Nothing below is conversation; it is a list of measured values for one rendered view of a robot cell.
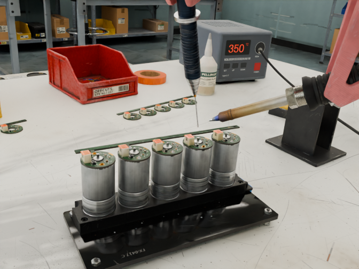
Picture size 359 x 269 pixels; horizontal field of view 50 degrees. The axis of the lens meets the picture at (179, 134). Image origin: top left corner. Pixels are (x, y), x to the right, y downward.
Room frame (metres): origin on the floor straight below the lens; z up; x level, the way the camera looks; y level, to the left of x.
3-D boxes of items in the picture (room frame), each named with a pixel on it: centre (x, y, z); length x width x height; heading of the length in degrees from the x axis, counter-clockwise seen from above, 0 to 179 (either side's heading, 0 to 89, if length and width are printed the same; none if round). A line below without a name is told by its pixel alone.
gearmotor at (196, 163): (0.29, -0.02, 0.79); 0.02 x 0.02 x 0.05
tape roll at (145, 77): (0.68, 0.06, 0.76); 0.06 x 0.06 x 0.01
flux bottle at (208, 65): (0.62, -0.04, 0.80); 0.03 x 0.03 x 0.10
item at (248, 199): (0.26, 0.00, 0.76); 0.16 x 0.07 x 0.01; 120
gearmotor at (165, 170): (0.27, 0.01, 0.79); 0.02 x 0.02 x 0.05
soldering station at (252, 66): (0.76, -0.07, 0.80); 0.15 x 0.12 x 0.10; 28
